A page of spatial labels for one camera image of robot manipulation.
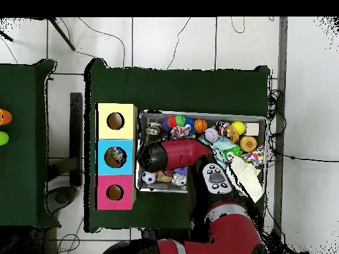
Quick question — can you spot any polka dot paper napkin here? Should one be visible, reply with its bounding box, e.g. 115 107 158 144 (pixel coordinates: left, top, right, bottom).
169 125 192 140

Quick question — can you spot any silver mesh bin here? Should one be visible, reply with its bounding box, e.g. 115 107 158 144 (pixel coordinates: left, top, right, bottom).
136 109 269 197

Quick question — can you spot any light blue muslin cloth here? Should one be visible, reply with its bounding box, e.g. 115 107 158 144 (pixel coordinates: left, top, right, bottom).
198 133 236 170

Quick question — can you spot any cream muslin cloth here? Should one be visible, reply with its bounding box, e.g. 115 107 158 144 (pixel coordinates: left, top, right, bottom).
227 155 266 203

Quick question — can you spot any wooden box with three holes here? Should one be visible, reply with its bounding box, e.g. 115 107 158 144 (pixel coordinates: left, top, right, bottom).
94 102 138 211

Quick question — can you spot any dented printed drink can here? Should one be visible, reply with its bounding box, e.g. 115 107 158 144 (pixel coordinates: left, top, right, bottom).
146 121 164 142

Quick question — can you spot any small orange basketball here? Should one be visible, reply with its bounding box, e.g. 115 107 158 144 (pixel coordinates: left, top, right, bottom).
193 118 209 134

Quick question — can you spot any small white baseball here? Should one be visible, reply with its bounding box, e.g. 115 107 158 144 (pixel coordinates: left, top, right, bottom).
204 127 220 143

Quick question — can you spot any small soccer ball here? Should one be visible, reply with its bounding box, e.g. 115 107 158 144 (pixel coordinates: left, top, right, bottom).
142 171 157 185

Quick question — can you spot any dark green table cloth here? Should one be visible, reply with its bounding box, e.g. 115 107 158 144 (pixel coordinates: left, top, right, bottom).
0 58 62 229
83 58 271 236

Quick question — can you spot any brown monkey plush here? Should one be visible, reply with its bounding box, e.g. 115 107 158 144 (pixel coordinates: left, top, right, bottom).
224 124 241 144

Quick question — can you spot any yellow ball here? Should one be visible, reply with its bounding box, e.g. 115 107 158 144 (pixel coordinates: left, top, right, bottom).
230 120 246 136

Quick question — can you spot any black panel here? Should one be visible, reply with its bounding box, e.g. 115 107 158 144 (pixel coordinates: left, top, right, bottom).
69 92 83 187

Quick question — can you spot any grey round base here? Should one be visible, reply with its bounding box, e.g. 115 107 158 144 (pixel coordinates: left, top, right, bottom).
46 185 79 216

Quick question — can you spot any black tripod leg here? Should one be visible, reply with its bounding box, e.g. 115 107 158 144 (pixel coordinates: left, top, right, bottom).
47 17 77 52
0 29 14 42

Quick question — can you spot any orange plastic object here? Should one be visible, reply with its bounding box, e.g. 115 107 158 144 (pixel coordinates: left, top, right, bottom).
0 108 13 126

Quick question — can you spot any thin black floor cable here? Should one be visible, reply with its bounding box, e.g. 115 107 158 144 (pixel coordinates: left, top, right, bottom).
166 17 191 70
77 17 126 67

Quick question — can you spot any black cable with connector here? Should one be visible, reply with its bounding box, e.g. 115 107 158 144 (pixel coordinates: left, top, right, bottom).
267 148 339 163

